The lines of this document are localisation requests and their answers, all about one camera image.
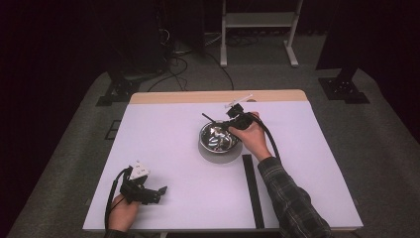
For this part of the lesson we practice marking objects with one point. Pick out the white metal stand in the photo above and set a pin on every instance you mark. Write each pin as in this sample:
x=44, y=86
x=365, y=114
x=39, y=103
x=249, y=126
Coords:
x=261, y=20

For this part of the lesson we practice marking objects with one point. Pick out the steel bowl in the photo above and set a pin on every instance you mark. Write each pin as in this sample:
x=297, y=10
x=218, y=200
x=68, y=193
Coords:
x=214, y=140

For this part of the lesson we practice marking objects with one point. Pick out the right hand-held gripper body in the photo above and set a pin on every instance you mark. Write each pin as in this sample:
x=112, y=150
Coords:
x=241, y=120

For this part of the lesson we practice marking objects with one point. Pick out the dark equipment cabinet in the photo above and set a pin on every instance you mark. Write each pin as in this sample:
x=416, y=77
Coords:
x=142, y=39

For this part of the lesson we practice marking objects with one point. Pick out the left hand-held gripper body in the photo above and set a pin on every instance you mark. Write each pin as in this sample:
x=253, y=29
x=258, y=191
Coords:
x=133, y=191

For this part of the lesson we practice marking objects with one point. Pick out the person's left hand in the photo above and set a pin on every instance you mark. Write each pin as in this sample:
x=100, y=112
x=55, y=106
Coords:
x=122, y=214

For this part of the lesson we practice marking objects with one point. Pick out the thin black chopstick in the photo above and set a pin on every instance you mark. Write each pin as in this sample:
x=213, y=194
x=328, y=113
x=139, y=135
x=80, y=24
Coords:
x=208, y=117

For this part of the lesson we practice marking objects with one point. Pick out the black stand base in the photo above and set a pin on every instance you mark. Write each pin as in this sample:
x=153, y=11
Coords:
x=343, y=89
x=120, y=91

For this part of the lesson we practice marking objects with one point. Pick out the row of black chopsticks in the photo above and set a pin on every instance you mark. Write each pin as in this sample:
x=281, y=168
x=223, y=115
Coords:
x=253, y=198

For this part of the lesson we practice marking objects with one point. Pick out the person's right hand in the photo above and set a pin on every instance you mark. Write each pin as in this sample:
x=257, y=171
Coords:
x=254, y=139

